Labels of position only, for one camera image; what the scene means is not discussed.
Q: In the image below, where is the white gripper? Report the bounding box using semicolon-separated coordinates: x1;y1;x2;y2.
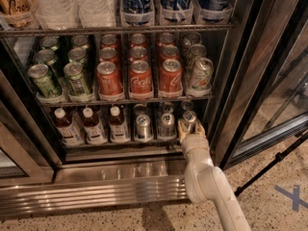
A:
177;119;209;156

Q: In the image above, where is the silver redbull can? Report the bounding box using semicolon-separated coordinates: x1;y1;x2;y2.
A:
182;111;197;134
135;115;153;141
159;113;176;141
181;100;193;111

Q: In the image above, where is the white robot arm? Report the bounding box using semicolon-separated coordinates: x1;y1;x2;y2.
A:
177;119;251;231

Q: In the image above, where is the red coca cola can right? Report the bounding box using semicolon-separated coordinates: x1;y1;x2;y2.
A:
159;59;182;92

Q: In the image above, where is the red coca cola can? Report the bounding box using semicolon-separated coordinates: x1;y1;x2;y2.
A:
159;59;182;92
129;61;152;94

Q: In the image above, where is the white 7up can front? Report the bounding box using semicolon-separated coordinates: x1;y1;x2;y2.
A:
188;57;214;90

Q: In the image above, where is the red coca cola can middle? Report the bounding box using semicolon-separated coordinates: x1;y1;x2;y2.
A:
129;61;152;94

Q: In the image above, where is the open glass fridge door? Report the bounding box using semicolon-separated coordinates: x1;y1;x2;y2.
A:
208;0;307;168

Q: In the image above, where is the red soda can front left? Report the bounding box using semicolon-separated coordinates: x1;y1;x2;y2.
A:
96;62;122;95

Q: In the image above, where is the green can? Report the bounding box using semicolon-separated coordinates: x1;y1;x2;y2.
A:
64;62;92;96
28;64;62;98

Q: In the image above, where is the steel fridge base grille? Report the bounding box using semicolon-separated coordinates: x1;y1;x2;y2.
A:
0;176;188;216

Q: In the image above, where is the green can front left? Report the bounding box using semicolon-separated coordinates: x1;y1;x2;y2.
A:
28;64;62;98

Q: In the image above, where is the yellow la croix can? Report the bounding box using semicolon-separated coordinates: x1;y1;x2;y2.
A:
0;0;35;28

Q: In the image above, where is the tea bottle right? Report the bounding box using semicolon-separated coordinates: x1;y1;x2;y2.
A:
109;106;130;143

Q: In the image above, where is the tea bottle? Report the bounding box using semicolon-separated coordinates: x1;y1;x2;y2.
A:
109;106;130;143
54;108;84;146
83;107;107;145

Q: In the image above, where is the black tripod leg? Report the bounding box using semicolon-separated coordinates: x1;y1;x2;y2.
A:
235;132;308;196

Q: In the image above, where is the tea bottle middle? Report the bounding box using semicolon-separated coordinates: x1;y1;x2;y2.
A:
83;107;107;145

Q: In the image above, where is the tea bottle left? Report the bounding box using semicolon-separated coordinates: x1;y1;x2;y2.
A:
54;108;84;146

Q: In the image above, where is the blue tape cross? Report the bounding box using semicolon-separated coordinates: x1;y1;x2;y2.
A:
274;185;308;212

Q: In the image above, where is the clear water bottle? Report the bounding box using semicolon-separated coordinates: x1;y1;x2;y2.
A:
76;0;116;28

